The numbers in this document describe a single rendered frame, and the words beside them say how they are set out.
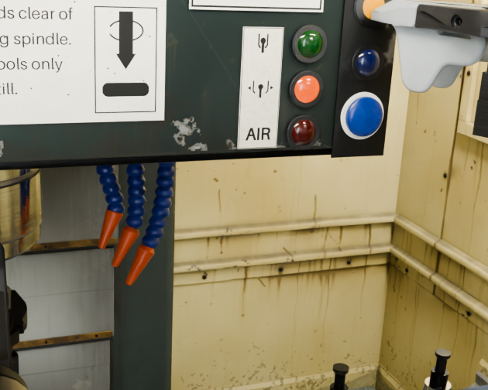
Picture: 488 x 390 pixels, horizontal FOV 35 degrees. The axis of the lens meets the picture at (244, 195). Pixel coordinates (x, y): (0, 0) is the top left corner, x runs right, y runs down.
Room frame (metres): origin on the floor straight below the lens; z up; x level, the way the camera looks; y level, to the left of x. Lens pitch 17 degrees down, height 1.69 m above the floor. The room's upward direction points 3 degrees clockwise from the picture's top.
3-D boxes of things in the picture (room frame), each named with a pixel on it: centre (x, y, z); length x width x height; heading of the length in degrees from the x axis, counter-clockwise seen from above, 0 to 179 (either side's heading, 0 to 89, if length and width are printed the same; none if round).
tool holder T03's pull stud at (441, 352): (0.67, -0.20, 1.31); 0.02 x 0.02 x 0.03
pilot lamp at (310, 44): (0.55, -0.04, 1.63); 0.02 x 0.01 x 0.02; 111
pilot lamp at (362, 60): (0.57, -0.09, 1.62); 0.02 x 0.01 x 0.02; 111
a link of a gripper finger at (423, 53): (0.52, -0.11, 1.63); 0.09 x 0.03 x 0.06; 51
